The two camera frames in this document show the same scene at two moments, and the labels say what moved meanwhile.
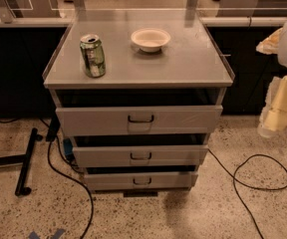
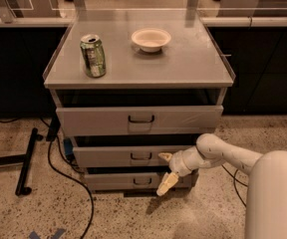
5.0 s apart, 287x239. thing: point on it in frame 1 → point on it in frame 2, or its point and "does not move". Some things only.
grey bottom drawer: [142, 181] does not move
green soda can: [93, 54] does not move
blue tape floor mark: [57, 235] does not move
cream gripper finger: [270, 45] → [165, 155]
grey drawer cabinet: [139, 92] does not move
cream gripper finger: [272, 119] → [169, 180]
